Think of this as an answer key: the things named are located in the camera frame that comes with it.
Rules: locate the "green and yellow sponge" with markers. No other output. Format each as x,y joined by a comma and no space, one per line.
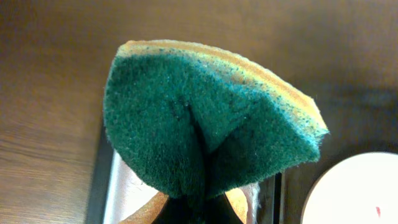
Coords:
204,127

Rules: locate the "white plate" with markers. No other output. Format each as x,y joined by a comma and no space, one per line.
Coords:
361,189

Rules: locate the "small black soapy tray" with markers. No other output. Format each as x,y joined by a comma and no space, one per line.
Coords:
116,192

